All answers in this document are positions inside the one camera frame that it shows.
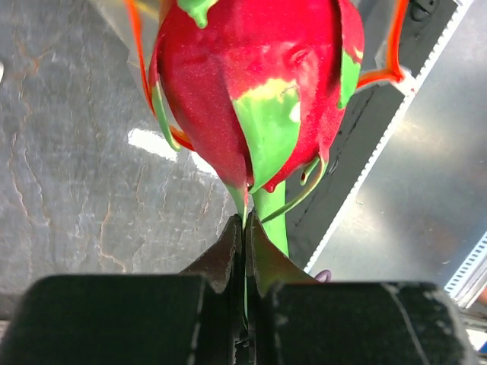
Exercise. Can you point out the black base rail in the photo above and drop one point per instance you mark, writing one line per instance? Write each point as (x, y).
(367, 117)

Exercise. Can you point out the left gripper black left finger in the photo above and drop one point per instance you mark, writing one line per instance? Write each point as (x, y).
(191, 317)

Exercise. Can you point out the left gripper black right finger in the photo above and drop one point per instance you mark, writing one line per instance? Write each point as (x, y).
(296, 319)

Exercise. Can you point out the red dragon fruit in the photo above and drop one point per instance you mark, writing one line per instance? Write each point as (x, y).
(258, 89)

